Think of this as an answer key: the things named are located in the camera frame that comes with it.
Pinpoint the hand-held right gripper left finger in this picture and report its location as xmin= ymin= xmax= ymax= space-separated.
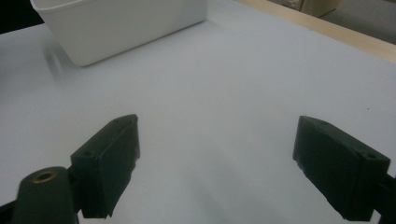
xmin=70 ymin=114 xmax=141 ymax=219

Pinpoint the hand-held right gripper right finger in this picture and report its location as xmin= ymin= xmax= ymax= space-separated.
xmin=292 ymin=115 xmax=392 ymax=222

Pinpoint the white plastic bin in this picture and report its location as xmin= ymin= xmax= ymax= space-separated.
xmin=29 ymin=0 xmax=209 ymax=67

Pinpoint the white table sheet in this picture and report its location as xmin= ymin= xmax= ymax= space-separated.
xmin=0 ymin=0 xmax=396 ymax=224

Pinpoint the wooden table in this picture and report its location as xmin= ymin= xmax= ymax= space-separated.
xmin=236 ymin=0 xmax=396 ymax=64

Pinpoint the black curtain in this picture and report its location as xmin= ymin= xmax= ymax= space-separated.
xmin=0 ymin=0 xmax=45 ymax=35

